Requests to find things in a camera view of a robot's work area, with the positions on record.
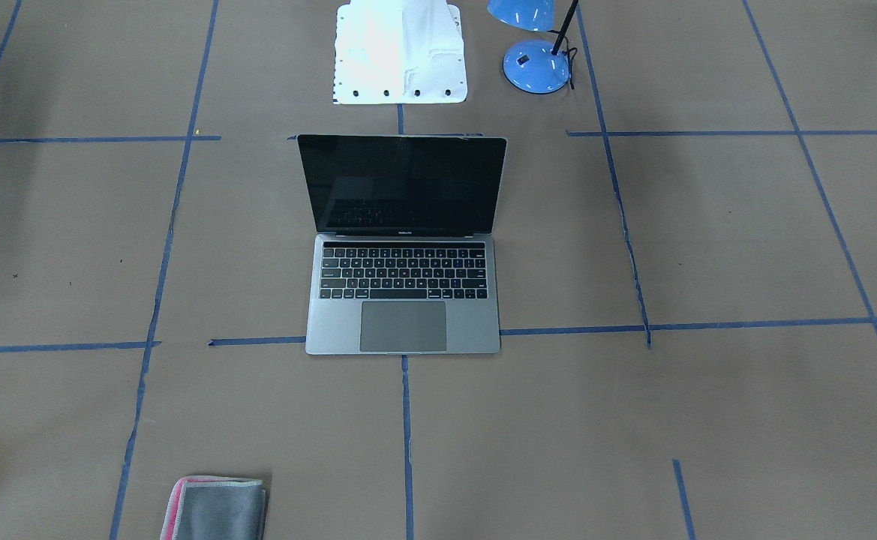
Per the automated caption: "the grey laptop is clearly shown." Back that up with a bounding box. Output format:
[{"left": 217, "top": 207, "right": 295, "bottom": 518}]
[{"left": 296, "top": 134, "right": 508, "bottom": 356}]

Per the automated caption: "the blue desk lamp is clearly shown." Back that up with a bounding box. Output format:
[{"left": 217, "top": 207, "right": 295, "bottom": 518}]
[{"left": 486, "top": 1, "right": 579, "bottom": 95}]

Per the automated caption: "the grey and pink cloth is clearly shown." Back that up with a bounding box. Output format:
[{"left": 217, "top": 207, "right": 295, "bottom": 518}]
[{"left": 159, "top": 475, "right": 267, "bottom": 539}]

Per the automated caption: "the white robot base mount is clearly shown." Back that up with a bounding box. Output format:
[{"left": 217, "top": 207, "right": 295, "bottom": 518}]
[{"left": 332, "top": 1, "right": 468, "bottom": 105}]

